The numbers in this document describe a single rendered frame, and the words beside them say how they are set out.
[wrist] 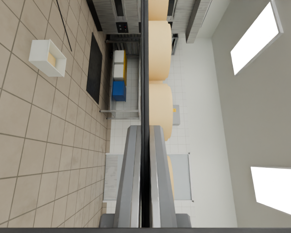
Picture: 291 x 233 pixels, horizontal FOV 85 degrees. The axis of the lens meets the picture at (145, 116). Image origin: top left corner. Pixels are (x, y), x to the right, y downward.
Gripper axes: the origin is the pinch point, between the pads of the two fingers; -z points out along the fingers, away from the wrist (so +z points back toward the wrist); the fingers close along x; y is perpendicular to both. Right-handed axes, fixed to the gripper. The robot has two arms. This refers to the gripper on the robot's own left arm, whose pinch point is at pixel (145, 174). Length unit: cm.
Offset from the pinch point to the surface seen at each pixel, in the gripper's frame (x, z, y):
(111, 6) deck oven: -58, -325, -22
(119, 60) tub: -64, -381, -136
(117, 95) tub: -65, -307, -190
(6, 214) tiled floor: -100, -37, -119
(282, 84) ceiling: 200, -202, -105
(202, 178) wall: 134, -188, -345
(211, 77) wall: 185, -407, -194
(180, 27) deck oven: 71, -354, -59
